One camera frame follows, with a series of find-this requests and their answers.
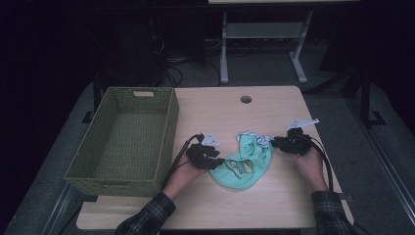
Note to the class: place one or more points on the metal floor rail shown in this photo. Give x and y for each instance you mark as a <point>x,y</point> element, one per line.
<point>60,209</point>
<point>385,163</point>

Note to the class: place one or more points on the person's right hand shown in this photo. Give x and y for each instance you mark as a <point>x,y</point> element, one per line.
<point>310,169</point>

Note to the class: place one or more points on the person's left hand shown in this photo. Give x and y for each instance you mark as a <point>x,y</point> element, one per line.
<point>182,178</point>

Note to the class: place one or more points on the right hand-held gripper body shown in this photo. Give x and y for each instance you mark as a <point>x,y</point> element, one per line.
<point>298,143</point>

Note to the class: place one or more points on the black metal stand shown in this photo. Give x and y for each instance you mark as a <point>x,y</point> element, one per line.
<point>366,98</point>
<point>96,94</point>

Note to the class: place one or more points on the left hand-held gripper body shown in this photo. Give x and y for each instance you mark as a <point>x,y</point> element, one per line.
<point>199,155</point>

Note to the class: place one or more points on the mint green baby garment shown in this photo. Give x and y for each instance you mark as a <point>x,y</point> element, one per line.
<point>241,178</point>

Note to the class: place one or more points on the green woven basket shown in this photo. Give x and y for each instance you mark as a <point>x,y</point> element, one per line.
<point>130,133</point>

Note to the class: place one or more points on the white metal table frame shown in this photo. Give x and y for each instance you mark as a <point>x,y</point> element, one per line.
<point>264,31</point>

